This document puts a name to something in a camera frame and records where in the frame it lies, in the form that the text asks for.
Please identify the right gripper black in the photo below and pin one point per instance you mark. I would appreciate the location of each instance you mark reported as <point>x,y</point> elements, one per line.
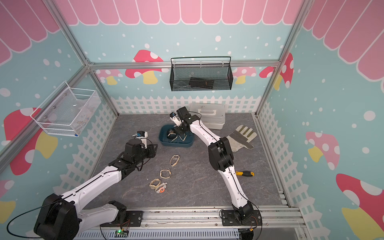
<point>179,132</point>

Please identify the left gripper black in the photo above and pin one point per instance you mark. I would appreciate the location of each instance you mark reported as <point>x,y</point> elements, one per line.
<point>152,151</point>

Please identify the black watch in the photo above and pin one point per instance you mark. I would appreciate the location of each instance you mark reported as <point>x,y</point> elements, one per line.
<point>171,134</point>

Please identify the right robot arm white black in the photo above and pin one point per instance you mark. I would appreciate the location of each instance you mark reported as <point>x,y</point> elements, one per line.
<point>221,159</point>

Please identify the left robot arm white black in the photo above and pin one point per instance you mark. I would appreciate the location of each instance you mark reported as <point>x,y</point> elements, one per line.
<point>62,217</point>

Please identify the teal plastic storage box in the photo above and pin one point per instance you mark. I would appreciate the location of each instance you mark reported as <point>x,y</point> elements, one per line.
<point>167,142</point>

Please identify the black item inside mesh basket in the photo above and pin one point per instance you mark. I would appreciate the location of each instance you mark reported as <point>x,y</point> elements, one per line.
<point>201,83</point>

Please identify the grey work glove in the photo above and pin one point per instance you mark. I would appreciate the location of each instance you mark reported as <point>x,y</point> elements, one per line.
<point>241,137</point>

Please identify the yellow black screwdriver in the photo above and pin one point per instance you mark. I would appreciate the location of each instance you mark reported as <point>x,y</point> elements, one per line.
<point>245,173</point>

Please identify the green circuit board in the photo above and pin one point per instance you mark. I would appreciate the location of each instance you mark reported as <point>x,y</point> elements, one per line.
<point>121,233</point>

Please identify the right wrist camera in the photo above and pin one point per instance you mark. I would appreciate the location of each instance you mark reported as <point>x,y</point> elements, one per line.
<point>175,118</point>

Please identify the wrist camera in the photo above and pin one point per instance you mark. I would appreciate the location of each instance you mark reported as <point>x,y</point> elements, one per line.
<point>142,136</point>
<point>175,118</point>

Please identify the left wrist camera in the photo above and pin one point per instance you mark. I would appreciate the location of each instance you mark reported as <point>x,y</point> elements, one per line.
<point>142,136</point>

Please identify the white plastic toolbox with handle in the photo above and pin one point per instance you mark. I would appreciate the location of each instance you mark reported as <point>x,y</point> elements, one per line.
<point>212,115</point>

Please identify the black wire mesh basket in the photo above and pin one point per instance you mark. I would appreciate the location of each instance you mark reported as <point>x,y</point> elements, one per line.
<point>218,69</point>

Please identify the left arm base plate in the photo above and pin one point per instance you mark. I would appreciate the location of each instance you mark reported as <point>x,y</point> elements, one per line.
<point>133,218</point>

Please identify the white wire mesh basket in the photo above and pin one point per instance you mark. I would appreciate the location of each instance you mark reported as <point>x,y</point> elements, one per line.
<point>66,111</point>

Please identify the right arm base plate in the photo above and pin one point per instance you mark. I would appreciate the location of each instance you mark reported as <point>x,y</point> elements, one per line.
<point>229,219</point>

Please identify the grey slotted cable duct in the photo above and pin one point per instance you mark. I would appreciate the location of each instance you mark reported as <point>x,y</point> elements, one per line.
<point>162,234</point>

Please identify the aluminium rail frame front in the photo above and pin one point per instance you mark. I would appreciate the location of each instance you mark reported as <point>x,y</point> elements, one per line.
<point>206,217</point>

